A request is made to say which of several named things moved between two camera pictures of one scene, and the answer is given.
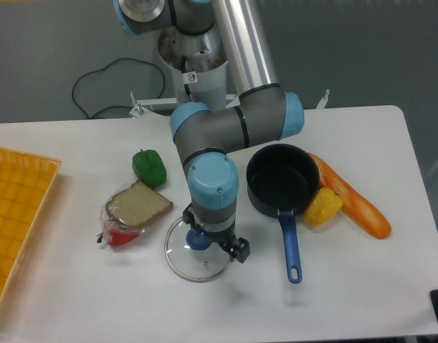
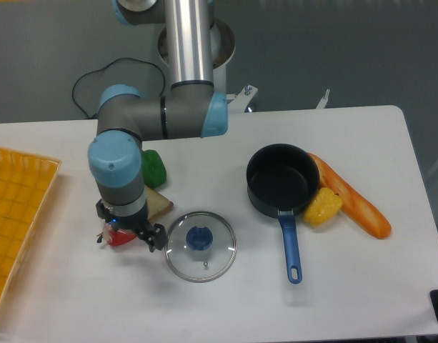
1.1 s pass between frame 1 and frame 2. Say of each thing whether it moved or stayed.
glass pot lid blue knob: stayed
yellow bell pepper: stayed
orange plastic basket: stayed
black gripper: moved
